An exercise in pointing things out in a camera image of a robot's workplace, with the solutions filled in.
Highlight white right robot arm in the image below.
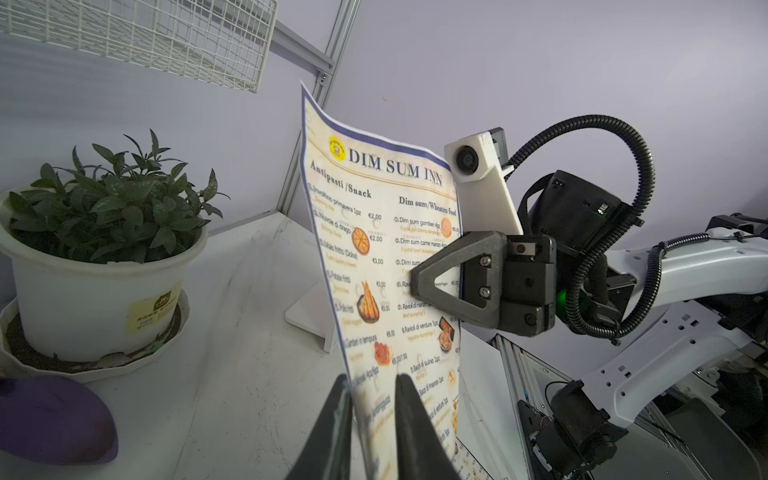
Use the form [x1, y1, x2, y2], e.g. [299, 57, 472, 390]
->
[410, 114, 767, 479]

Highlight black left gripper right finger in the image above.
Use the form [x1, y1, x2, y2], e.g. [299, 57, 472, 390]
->
[395, 374, 459, 480]

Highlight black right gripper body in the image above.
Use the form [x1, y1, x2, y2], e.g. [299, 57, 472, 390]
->
[497, 235, 557, 336]

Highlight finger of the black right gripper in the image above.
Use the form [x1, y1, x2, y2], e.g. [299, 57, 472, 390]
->
[410, 231, 507, 327]

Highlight white wire wall basket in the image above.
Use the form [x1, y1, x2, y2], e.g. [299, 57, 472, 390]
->
[1, 0, 278, 93]

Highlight potted green plant white pot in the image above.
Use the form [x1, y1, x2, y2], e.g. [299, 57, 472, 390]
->
[1, 137, 221, 374]

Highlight aluminium frame profiles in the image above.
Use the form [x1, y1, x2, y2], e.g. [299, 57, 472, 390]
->
[263, 0, 364, 217]

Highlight right white acrylic menu holder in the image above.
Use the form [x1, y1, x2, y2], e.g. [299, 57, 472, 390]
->
[284, 282, 338, 353]

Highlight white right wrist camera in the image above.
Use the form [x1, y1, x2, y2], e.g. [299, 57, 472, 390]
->
[444, 127, 524, 235]

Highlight dim sum menu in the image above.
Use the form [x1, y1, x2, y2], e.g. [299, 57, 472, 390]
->
[452, 439, 492, 480]
[300, 93, 462, 479]

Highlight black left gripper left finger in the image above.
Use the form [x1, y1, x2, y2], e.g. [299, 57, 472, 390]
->
[285, 374, 353, 480]

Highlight purple silicone spatula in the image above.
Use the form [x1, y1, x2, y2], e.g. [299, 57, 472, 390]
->
[1, 376, 119, 466]

